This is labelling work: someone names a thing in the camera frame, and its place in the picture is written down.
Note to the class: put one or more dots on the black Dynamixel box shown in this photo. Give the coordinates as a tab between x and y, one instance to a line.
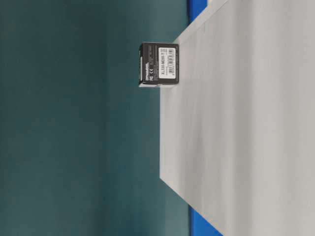
158	64

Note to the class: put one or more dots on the white base block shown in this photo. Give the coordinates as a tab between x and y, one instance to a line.
237	134

